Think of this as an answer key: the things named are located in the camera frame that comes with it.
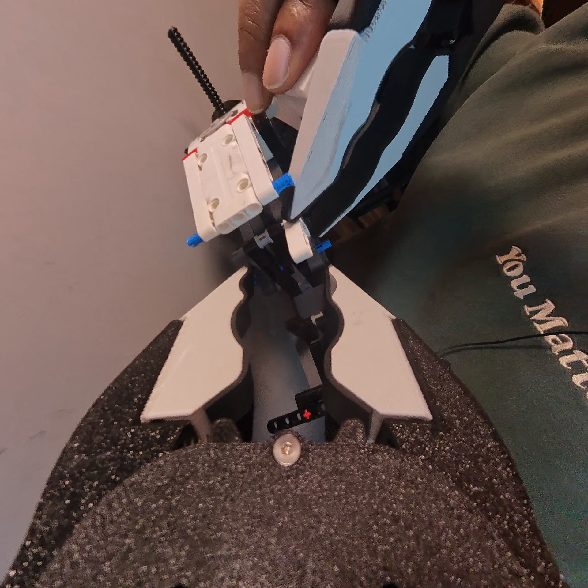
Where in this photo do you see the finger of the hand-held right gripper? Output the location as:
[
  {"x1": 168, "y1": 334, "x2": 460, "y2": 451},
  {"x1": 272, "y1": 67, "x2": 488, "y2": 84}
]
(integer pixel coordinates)
[
  {"x1": 316, "y1": 55, "x2": 451, "y2": 237},
  {"x1": 287, "y1": 0, "x2": 433, "y2": 222}
]

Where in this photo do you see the grey desk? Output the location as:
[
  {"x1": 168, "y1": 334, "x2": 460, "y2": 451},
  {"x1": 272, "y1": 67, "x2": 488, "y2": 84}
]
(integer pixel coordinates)
[{"x1": 0, "y1": 0, "x2": 304, "y2": 511}]

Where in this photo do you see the person's right hand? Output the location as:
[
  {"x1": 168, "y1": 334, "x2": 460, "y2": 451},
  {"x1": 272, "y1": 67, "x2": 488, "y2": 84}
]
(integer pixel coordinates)
[{"x1": 236, "y1": 0, "x2": 337, "y2": 115}]

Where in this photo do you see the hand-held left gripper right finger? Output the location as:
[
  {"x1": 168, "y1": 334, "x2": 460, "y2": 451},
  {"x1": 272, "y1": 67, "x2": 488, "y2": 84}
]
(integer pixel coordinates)
[{"x1": 324, "y1": 266, "x2": 434, "y2": 444}]

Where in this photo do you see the person in green sweatshirt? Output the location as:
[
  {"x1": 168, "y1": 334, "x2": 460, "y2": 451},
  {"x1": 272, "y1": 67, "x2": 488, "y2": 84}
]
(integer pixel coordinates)
[{"x1": 331, "y1": 0, "x2": 588, "y2": 588}]

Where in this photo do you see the white angled brick beam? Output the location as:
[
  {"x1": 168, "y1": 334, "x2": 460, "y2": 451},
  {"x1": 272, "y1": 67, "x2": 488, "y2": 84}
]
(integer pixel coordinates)
[{"x1": 283, "y1": 220, "x2": 318, "y2": 263}]

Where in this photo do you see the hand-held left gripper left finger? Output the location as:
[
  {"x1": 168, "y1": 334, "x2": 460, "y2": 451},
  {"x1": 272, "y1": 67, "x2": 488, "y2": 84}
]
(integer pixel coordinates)
[{"x1": 139, "y1": 266, "x2": 255, "y2": 442}]

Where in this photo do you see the white spotted brick truck model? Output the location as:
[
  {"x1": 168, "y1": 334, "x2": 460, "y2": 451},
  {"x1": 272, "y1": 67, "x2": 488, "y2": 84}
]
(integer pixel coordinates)
[{"x1": 168, "y1": 27, "x2": 343, "y2": 435}]

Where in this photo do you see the black microphone cable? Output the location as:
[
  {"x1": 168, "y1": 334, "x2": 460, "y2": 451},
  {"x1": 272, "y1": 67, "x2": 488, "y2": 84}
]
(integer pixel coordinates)
[{"x1": 436, "y1": 331, "x2": 588, "y2": 356}]

